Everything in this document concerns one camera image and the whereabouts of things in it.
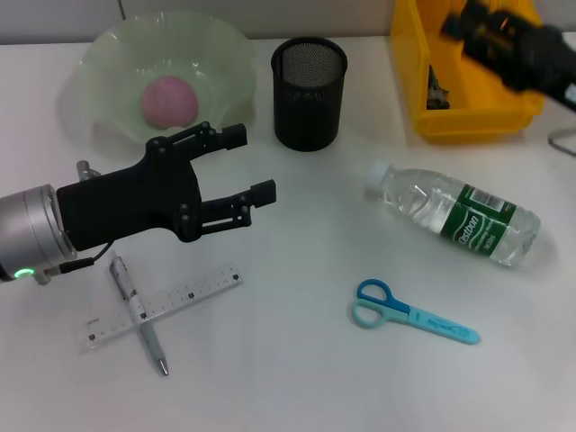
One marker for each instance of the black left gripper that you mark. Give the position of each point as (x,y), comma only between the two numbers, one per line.
(126,202)

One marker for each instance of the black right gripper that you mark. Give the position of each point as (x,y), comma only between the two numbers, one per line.
(531,54)

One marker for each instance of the pink peach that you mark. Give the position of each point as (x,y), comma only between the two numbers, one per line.
(170,102)

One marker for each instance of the clear green-label water bottle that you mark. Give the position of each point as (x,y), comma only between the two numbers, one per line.
(468,216)

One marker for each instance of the blue scissors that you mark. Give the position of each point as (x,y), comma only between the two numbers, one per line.
(427,319)

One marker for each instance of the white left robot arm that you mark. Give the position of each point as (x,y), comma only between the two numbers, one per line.
(27,229)

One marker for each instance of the black mesh pen holder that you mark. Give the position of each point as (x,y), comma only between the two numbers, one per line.
(308,103)

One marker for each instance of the clear plastic ruler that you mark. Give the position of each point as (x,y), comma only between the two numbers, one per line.
(193,294)

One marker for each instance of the pale green glass fruit plate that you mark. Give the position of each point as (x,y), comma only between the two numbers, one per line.
(112,76)

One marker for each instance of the silver pen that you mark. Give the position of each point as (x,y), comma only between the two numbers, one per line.
(150,342)

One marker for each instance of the yellow plastic bin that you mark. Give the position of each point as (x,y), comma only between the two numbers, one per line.
(477,117)

